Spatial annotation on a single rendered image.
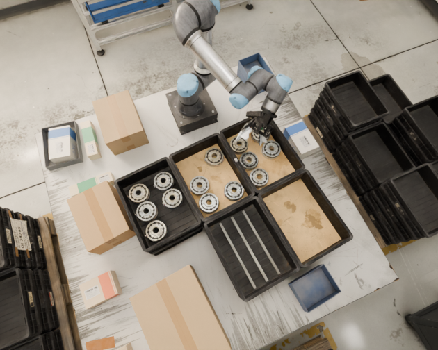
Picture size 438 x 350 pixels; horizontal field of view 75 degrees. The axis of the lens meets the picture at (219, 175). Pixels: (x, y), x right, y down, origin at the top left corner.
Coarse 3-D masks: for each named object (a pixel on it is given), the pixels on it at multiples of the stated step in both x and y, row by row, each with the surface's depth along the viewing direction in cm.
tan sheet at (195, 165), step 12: (216, 144) 161; (192, 156) 159; (204, 156) 159; (180, 168) 156; (192, 168) 156; (204, 168) 156; (216, 168) 156; (228, 168) 156; (216, 180) 154; (228, 180) 154; (216, 192) 152; (228, 204) 149; (204, 216) 147
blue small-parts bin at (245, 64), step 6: (258, 54) 185; (240, 60) 182; (246, 60) 185; (252, 60) 188; (258, 60) 189; (264, 60) 181; (240, 66) 183; (246, 66) 188; (252, 66) 188; (264, 66) 184; (246, 72) 178; (270, 72) 180; (246, 78) 182
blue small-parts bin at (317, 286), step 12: (300, 276) 147; (312, 276) 149; (324, 276) 149; (300, 288) 147; (312, 288) 147; (324, 288) 147; (336, 288) 144; (300, 300) 139; (312, 300) 145; (324, 300) 142
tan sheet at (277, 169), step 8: (232, 136) 163; (272, 136) 164; (240, 144) 162; (248, 144) 162; (256, 144) 162; (256, 152) 160; (280, 152) 160; (248, 160) 158; (264, 160) 158; (272, 160) 158; (280, 160) 158; (288, 160) 158; (256, 168) 157; (264, 168) 157; (272, 168) 157; (280, 168) 157; (288, 168) 157; (272, 176) 155; (280, 176) 155
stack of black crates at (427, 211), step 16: (400, 176) 183; (416, 176) 192; (432, 176) 183; (368, 192) 211; (384, 192) 189; (400, 192) 177; (416, 192) 188; (432, 192) 188; (368, 208) 213; (384, 208) 195; (400, 208) 181; (416, 208) 184; (432, 208) 184; (384, 224) 202; (400, 224) 187; (416, 224) 172; (432, 224) 181; (384, 240) 210; (400, 240) 194
